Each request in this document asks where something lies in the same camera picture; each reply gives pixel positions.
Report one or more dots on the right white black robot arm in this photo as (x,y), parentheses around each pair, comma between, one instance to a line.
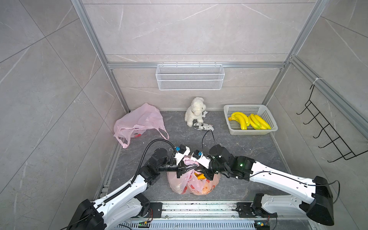
(312,197)

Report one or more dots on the black wire hook rack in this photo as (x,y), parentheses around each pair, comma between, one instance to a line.
(325,127)

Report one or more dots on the orange-yellow banana bunch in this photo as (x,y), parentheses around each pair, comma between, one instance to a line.
(200,176)

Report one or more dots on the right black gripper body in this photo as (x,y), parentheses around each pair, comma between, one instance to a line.
(213,168)

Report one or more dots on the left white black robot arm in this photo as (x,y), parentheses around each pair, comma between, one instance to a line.
(127,201)

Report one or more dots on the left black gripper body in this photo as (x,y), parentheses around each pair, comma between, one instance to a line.
(178,169)

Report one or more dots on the yellow-green banana bunch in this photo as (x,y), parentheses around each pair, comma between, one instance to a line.
(241,118)
(258,123)

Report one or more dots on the plain pink plastic bag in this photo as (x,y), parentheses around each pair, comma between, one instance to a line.
(135,123)

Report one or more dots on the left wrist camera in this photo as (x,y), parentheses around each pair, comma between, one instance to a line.
(180,153)

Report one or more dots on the white plush toy dog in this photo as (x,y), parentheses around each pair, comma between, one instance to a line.
(195,111)

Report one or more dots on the pink plastic bag with print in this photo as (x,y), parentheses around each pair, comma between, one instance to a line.
(188,182)

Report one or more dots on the white plastic basket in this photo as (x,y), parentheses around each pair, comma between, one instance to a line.
(247,109)

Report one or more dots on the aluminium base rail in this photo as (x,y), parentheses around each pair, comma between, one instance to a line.
(190,215)

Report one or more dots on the yellow-green banana bunch left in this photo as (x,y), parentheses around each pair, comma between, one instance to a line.
(241,118)

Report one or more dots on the yellow-green banana bunch right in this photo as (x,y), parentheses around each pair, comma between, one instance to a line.
(258,123)

